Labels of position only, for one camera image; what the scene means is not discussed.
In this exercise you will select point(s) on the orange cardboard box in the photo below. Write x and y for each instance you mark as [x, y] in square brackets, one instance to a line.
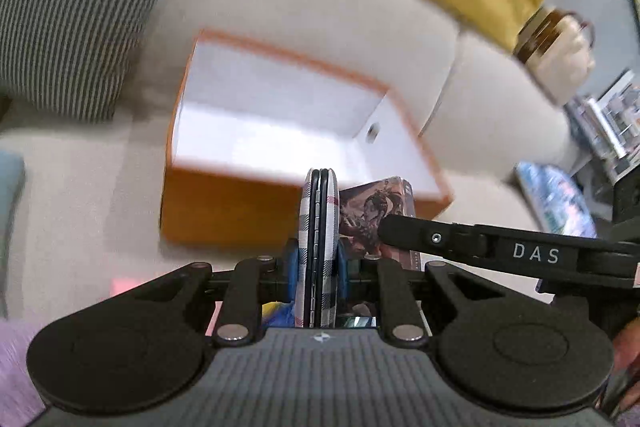
[250, 121]

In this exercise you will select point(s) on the blue patterned cushion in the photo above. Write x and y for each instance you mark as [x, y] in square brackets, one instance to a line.
[556, 201]

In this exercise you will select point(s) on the cream mini suitcase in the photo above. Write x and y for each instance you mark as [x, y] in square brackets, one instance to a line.
[556, 47]

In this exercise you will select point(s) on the stack of magazines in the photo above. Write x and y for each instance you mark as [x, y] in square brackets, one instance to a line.
[608, 127]

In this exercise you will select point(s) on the blue flat box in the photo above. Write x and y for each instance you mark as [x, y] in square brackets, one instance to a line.
[357, 319]

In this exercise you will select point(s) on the person's right hand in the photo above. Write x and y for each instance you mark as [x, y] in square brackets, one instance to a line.
[627, 346]

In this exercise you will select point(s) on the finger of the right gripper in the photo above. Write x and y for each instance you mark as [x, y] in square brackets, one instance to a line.
[469, 244]

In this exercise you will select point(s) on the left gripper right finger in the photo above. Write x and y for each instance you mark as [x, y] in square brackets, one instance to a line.
[381, 286]

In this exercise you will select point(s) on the purple fluffy blanket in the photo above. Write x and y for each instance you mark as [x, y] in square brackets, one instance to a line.
[20, 401]

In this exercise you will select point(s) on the light blue cushion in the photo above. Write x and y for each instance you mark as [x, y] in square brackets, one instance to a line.
[12, 176]

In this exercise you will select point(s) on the plaid round compact case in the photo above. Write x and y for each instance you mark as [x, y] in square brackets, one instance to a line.
[318, 236]

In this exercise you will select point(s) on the yellow tape measure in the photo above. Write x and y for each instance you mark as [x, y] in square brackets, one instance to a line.
[278, 315]

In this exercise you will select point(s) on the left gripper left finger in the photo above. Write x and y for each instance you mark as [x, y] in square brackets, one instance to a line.
[252, 283]

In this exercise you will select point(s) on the illustrated card box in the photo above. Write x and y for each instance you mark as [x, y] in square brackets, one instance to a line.
[363, 207]

